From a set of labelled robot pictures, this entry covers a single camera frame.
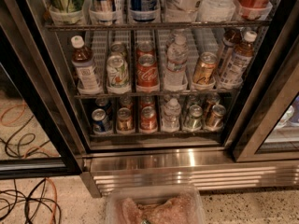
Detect red can bottom shelf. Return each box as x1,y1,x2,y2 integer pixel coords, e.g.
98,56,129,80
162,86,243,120
140,106,157,131

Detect water bottle bottom shelf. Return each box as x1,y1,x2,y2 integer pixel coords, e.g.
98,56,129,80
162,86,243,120
163,98,181,132

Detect red coca-cola can middle shelf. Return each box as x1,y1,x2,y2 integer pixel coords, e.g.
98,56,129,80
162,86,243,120
136,54,158,87

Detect gold can bottom left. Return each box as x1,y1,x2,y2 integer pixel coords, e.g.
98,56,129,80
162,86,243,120
117,107,134,131

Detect gold can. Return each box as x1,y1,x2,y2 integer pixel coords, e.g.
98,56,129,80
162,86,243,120
117,107,134,131
205,105,226,129

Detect white green can middle shelf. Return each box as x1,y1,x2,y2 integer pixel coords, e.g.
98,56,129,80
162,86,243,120
107,54,129,88

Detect green can bottom shelf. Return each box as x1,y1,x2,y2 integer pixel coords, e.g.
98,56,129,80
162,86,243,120
184,105,203,129

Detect blue pepsi can bottom shelf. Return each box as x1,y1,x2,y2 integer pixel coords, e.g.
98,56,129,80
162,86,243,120
92,108,111,133

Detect water bottle middle shelf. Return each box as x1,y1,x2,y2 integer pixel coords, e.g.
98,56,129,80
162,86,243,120
165,35,189,86

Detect gold can middle shelf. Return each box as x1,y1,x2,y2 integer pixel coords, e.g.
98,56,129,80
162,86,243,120
192,51,218,85

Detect gold can bottom right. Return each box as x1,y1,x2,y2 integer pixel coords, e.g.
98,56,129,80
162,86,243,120
205,105,226,129

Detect steel fridge base grille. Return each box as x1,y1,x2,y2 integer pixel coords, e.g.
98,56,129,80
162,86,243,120
80,148,299,198

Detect rear tea bottle middle shelf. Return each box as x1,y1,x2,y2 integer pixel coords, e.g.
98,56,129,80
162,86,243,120
217,28,242,75

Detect left glass fridge door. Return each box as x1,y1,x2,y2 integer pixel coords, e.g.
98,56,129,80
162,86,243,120
1,0,83,179

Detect glass fridge door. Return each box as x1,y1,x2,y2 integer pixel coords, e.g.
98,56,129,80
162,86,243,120
1,0,83,179
229,0,299,162

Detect right glass fridge door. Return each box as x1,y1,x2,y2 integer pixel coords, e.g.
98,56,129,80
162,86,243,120
229,0,299,162

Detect clear water bottle top shelf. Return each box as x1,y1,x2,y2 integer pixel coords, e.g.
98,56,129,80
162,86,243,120
198,0,235,22

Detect left tea bottle white cap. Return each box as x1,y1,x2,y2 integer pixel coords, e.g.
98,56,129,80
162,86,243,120
71,35,101,94

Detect tea bottle white cap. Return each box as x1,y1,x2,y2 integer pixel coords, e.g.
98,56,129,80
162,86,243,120
71,35,101,94
220,31,257,85

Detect right tea bottle white cap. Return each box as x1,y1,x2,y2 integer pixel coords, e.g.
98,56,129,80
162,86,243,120
220,31,257,85

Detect clear plastic food container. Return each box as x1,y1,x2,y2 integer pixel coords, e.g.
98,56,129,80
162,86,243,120
105,185,206,224

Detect middle wire shelf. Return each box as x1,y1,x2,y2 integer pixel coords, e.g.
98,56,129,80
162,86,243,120
75,89,237,99

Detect wire shelf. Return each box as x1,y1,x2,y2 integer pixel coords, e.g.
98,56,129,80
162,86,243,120
45,20,271,32
75,89,237,99

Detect top wire shelf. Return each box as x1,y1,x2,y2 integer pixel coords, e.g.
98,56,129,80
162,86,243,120
45,20,271,32

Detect orange cable on floor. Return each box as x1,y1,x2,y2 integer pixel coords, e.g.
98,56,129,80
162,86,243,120
45,176,59,224

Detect black cables on floor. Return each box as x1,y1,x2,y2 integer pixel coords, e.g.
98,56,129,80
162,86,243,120
0,177,63,224

